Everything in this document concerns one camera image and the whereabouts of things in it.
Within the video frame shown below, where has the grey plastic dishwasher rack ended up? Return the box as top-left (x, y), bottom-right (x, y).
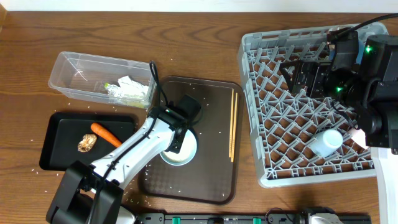
top-left (237, 26), bottom-right (376, 188)

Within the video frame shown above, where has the wooden chopstick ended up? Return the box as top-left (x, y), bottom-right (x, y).
top-left (228, 89), bottom-right (234, 158)
top-left (231, 93), bottom-right (238, 163)

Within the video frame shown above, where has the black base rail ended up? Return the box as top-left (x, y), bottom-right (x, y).
top-left (133, 212), bottom-right (372, 224)

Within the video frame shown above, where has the light blue cup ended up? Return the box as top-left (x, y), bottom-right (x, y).
top-left (308, 129), bottom-right (343, 157)

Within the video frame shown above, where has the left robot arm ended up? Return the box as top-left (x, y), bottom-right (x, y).
top-left (46, 106), bottom-right (199, 223)

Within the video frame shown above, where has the clear plastic bin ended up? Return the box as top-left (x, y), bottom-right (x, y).
top-left (48, 52), bottom-right (155, 109)

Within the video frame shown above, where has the white napkin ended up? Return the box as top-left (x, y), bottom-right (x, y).
top-left (118, 76), bottom-right (149, 99)

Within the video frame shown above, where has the orange carrot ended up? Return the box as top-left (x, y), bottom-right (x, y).
top-left (90, 123), bottom-right (122, 147)

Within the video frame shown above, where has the light blue rice bowl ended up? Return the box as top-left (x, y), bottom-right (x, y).
top-left (160, 129), bottom-right (198, 166)

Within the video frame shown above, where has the brown mushroom scrap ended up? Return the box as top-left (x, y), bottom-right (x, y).
top-left (78, 134), bottom-right (97, 152)

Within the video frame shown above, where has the black plastic tray bin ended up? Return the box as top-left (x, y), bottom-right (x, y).
top-left (39, 112), bottom-right (136, 171)

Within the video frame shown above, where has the pink cup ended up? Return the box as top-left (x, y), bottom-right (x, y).
top-left (348, 129), bottom-right (368, 149)

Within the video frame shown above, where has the large blue plate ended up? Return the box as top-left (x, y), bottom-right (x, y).
top-left (356, 39), bottom-right (365, 64)

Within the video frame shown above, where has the dark brown serving tray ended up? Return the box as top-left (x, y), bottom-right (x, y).
top-left (139, 77), bottom-right (244, 205)

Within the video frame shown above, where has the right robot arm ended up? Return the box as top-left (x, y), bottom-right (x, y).
top-left (279, 32), bottom-right (397, 223)

